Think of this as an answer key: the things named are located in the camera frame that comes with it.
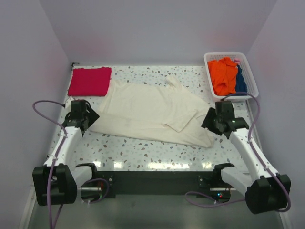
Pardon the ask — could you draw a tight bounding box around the cream white t-shirt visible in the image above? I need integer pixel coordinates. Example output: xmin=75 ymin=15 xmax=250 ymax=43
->
xmin=91 ymin=77 xmax=214 ymax=147

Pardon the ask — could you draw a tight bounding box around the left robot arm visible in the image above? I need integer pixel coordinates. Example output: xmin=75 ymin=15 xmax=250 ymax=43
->
xmin=32 ymin=99 xmax=99 ymax=207

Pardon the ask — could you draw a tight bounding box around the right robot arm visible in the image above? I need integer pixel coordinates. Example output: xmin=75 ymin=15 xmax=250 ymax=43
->
xmin=202 ymin=100 xmax=291 ymax=214

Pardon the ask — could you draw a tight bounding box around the blue t-shirt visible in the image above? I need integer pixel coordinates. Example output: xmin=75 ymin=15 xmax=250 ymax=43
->
xmin=235 ymin=65 xmax=247 ymax=96

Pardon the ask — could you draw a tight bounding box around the folded red t-shirt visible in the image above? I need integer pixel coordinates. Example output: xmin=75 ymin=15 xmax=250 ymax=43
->
xmin=67 ymin=67 xmax=112 ymax=97

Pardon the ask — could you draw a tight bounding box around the white plastic laundry basket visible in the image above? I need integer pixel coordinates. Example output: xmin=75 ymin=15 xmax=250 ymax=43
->
xmin=203 ymin=52 xmax=259 ymax=102

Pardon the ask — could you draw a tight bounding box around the orange t-shirt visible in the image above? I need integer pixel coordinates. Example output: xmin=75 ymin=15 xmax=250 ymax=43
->
xmin=208 ymin=57 xmax=238 ymax=96

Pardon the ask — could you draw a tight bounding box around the pink garment in basket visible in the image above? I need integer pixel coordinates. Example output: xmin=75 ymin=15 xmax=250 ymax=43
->
xmin=233 ymin=58 xmax=241 ymax=63

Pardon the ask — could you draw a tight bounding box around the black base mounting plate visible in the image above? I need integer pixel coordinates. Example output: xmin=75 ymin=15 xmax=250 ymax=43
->
xmin=95 ymin=171 xmax=231 ymax=198

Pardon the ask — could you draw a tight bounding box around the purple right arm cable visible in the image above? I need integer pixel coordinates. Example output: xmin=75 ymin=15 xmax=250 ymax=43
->
xmin=185 ymin=92 xmax=292 ymax=213

